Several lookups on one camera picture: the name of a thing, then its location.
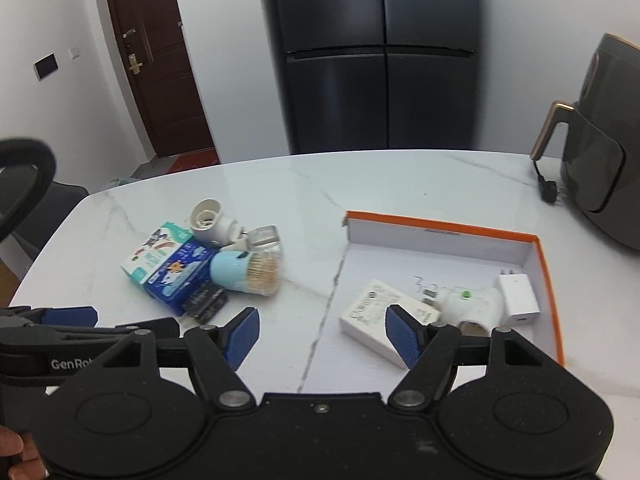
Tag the blue cartoon print box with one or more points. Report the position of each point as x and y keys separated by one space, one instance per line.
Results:
x=175 y=275

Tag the dark chair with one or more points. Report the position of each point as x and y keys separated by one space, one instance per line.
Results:
x=65 y=205

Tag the teal bandage box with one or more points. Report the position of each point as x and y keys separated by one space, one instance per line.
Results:
x=150 y=255

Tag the brass door lock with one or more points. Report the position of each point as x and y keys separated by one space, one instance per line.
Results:
x=134 y=60

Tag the orange-rimmed cardboard box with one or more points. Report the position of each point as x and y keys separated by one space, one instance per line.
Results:
x=450 y=255

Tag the brown wooden door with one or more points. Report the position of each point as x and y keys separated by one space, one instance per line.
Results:
x=160 y=85

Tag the person's left hand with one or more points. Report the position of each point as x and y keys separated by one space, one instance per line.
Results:
x=17 y=460

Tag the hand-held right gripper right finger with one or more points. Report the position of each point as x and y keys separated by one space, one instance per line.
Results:
x=402 y=335

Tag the white heater with green leaf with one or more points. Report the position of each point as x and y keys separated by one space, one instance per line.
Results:
x=475 y=305

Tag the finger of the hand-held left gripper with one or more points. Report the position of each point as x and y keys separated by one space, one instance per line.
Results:
x=160 y=326
x=70 y=316

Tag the white adapter carton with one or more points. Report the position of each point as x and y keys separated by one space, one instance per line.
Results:
x=365 y=315

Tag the clear liquid refill bottle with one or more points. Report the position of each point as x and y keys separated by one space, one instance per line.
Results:
x=262 y=240

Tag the blue toothpick holder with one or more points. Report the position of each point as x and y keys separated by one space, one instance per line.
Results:
x=235 y=270

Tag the black refrigerator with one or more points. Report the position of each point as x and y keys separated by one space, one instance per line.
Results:
x=350 y=85

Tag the red doormat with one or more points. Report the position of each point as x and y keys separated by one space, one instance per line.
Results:
x=192 y=160

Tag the dark air fryer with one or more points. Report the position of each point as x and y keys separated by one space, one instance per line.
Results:
x=600 y=160

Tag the white cube charger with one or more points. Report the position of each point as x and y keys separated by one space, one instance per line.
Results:
x=517 y=300

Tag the black wall panel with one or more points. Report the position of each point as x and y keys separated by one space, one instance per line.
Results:
x=46 y=66

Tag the black plug adapter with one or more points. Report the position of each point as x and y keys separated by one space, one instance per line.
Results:
x=205 y=302

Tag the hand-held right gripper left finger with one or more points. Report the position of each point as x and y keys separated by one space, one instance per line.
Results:
x=242 y=335

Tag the white wall switch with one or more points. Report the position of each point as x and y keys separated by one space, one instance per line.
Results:
x=75 y=52

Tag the white plug-in heater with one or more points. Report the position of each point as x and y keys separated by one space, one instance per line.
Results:
x=212 y=225

